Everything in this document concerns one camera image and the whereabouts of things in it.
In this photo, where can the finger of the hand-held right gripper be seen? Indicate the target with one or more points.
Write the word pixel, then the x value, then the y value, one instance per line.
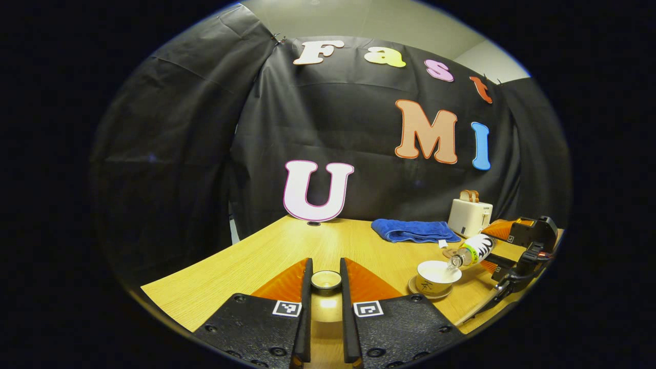
pixel 503 264
pixel 528 233

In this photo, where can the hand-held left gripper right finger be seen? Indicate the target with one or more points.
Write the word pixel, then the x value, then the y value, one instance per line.
pixel 347 328

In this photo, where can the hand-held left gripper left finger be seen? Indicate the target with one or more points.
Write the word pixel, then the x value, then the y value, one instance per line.
pixel 306 328

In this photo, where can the labelled plastic water bottle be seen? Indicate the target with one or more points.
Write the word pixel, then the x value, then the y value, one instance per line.
pixel 476 248

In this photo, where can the white teacup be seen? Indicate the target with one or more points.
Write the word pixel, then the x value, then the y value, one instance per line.
pixel 433 279

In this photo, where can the white toaster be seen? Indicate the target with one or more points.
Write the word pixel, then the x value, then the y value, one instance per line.
pixel 469 218

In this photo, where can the toast slice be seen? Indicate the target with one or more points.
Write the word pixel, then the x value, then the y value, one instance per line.
pixel 464 196
pixel 475 196

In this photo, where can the white saucer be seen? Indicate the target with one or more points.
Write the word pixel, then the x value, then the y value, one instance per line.
pixel 416 289

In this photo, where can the blue folded towel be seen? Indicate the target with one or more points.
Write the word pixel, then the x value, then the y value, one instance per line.
pixel 412 230

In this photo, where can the black backdrop cloth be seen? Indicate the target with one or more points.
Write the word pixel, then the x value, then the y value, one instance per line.
pixel 328 128

